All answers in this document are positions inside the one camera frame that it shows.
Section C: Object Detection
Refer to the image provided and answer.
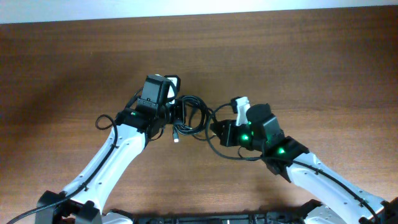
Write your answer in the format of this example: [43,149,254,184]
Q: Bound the thick black HDMI cable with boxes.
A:
[172,95,215,143]

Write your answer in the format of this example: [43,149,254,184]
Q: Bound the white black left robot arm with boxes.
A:
[35,75,183,223]

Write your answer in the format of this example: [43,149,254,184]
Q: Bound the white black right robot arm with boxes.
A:
[206,104,397,223]

